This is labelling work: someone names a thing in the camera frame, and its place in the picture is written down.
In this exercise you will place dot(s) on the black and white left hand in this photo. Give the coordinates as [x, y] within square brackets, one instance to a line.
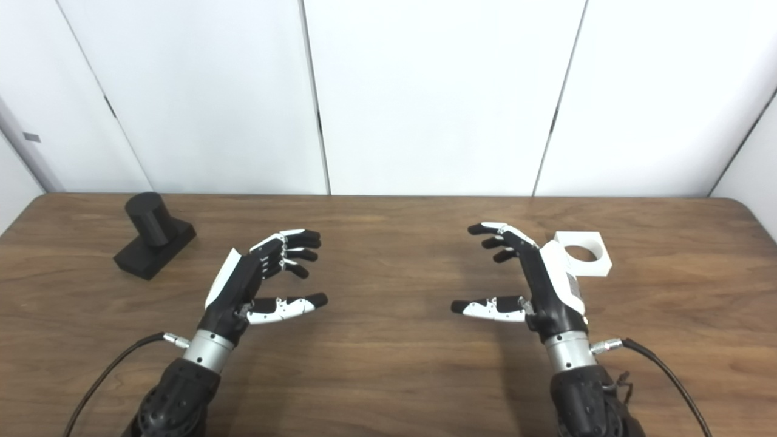
[234, 291]

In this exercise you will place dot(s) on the black and white right hand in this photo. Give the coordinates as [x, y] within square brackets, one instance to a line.
[546, 291]

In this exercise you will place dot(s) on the white square piece with hole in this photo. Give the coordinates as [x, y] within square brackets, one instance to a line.
[606, 266]

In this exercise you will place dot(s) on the black peg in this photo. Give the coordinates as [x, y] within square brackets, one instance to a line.
[149, 218]

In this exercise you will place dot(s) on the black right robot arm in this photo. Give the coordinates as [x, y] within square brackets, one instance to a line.
[583, 394]

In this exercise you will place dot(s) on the small grey wall tag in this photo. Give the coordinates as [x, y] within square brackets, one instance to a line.
[31, 137]

